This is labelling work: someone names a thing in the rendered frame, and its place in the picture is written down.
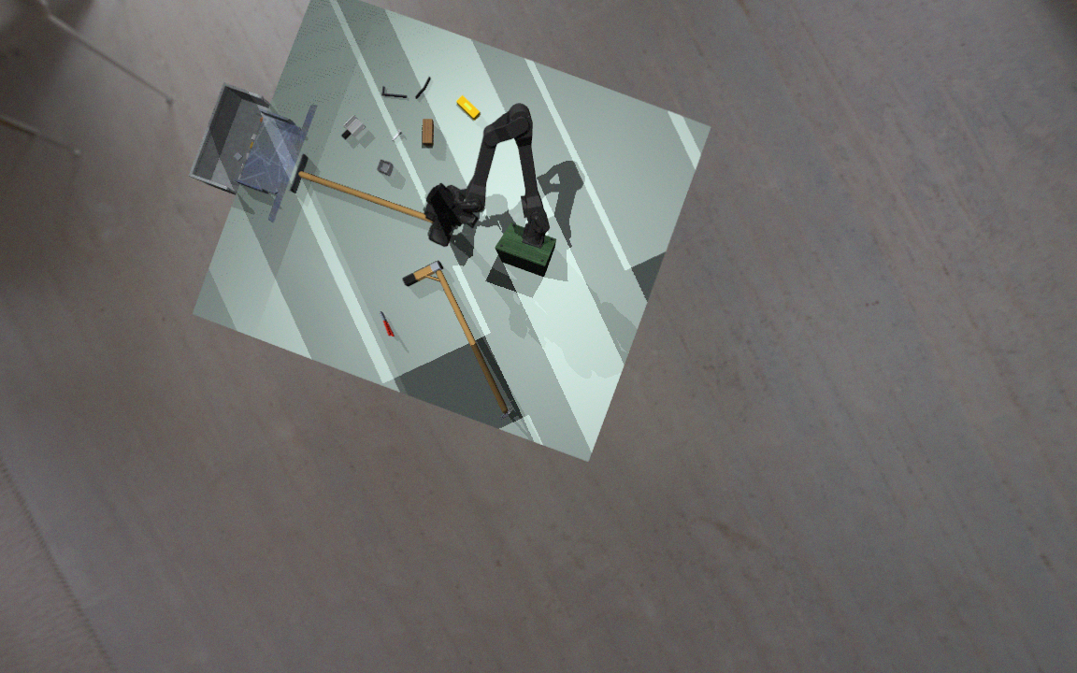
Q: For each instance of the yellow box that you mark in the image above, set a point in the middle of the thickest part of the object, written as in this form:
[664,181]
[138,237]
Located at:
[472,111]

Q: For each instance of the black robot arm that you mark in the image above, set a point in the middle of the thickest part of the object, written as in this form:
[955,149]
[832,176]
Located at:
[517,124]

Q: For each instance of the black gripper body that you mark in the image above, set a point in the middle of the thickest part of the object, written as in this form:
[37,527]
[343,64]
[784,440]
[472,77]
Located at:
[438,234]

